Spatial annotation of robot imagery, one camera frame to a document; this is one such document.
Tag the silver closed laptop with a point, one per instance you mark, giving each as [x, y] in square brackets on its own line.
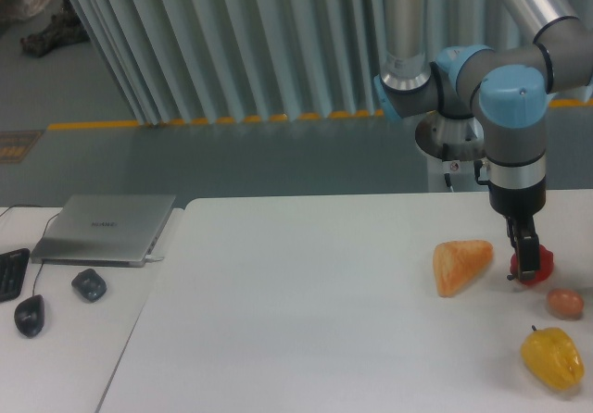
[105, 230]

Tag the red bell pepper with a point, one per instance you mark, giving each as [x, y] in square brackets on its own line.
[544, 272]

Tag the yellow bell pepper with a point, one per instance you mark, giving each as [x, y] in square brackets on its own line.
[552, 356]

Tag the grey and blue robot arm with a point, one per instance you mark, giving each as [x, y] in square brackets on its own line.
[506, 92]

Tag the white corrugated partition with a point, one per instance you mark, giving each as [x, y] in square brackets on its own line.
[240, 60]

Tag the triangular orange bread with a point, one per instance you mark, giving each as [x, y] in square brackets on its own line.
[457, 263]

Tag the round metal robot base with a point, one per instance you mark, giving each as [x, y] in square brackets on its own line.
[450, 139]

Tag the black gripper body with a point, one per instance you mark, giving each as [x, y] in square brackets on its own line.
[518, 203]

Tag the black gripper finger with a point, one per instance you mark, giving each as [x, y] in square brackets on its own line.
[525, 242]

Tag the black keyboard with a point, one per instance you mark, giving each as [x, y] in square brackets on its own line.
[13, 267]

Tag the brown egg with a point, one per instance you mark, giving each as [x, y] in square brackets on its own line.
[565, 303]

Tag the black wireless mouse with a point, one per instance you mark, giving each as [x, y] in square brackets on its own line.
[89, 285]

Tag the dark driftwood piece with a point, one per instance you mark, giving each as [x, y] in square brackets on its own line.
[65, 28]

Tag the black computer mouse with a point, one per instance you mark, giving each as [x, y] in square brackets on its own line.
[29, 316]

